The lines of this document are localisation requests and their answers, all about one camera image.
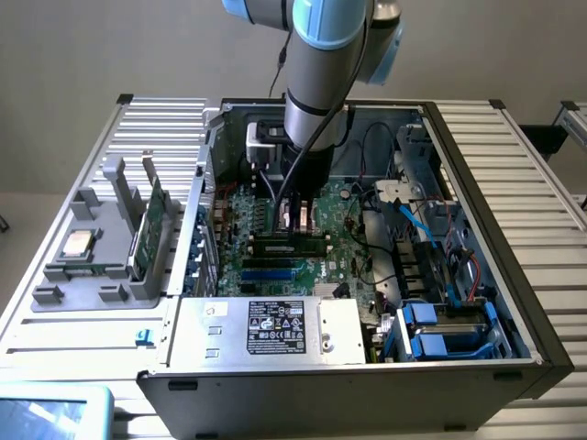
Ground CPU socket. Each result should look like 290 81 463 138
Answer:
273 196 323 236

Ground grey power supply unit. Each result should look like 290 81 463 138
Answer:
165 296 367 369

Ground blue flat data wire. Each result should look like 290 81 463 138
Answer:
388 200 437 249

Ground silver CPU chip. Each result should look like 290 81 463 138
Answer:
62 228 105 259

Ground black looped wire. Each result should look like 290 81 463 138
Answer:
358 120 397 181

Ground black fan shroud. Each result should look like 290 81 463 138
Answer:
393 238 449 304

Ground red wire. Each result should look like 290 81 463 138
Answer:
466 254 483 302

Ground open black PC case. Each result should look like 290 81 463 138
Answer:
136 97 576 440

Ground grey parts rack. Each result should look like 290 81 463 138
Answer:
30 154 185 314

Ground blue RAM slot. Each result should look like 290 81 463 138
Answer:
240 269 295 282

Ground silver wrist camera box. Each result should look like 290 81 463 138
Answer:
245 119 289 167

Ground black RAM slot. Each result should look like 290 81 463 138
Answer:
241 258 300 270

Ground light blue tablet screen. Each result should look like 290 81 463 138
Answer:
0 382 116 440

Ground grey metal drive cage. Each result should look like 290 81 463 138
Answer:
371 122 460 219

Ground green RAM stick black label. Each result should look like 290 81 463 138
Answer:
252 232 329 259

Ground green motherboard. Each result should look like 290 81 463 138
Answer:
209 177 384 302

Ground green graphics card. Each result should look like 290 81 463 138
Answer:
127 149 170 281

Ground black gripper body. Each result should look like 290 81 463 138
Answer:
280 145 335 200

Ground blue drive bay caddies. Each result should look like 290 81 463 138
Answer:
383 300 500 364

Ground thin black hanging cable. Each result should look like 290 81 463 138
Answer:
267 30 293 100

